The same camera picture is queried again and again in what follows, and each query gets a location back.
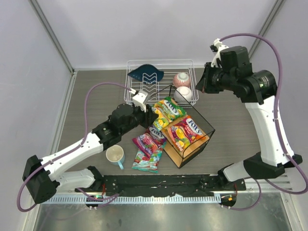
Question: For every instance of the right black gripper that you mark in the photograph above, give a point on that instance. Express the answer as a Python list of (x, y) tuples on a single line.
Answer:
[(207, 78)]

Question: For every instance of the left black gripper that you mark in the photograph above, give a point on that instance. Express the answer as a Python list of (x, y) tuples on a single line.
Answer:
[(149, 116)]

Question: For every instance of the green candy bag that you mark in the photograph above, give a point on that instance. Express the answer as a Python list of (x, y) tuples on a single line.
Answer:
[(167, 111)]

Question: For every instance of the purple berries candy bag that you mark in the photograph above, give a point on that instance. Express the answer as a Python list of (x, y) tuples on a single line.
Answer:
[(150, 141)]

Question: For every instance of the orange fruits candy bag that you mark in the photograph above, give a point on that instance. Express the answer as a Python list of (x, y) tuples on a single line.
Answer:
[(184, 133)]

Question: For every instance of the wooden two-tier wire shelf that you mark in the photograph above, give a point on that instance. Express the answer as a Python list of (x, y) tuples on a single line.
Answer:
[(182, 158)]

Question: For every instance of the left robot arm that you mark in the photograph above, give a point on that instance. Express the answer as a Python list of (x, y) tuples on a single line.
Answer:
[(43, 177)]

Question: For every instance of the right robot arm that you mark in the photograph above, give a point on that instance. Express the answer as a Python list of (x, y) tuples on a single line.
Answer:
[(270, 162)]

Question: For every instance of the teal mint candy bag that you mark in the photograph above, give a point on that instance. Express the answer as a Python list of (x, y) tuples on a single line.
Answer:
[(144, 163)]

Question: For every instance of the white bowl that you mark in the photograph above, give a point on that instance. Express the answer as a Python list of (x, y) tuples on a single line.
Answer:
[(183, 93)]

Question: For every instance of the pink patterned bowl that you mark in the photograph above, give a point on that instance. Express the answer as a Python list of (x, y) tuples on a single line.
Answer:
[(181, 79)]

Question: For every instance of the dark blue leaf plate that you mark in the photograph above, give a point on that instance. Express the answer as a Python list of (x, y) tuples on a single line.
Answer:
[(147, 73)]

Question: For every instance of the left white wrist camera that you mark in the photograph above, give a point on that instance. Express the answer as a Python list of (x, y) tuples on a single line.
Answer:
[(140, 98)]

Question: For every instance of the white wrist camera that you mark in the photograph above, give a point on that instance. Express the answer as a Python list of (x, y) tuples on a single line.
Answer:
[(140, 98), (216, 48)]

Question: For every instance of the white wire dish rack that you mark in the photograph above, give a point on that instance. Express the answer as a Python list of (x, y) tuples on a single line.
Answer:
[(165, 87)]

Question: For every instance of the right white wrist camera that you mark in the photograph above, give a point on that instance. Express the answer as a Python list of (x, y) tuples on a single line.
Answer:
[(216, 48)]

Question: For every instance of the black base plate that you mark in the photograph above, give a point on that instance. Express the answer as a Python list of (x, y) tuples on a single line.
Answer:
[(187, 185)]

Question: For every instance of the white slotted cable duct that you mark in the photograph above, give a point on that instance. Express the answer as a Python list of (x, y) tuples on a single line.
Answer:
[(177, 199)]

